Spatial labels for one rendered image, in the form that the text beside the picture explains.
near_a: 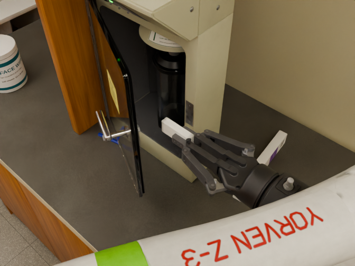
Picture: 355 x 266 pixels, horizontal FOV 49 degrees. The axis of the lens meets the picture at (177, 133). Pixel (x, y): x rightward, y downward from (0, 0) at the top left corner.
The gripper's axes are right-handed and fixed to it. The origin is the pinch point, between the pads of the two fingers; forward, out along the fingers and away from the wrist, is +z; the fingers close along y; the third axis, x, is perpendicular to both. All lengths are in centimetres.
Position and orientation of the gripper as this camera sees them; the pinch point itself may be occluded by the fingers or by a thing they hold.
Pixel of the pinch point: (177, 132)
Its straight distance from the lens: 73.3
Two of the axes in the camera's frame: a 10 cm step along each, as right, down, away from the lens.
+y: -6.6, 5.5, -5.1
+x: -0.1, 6.7, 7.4
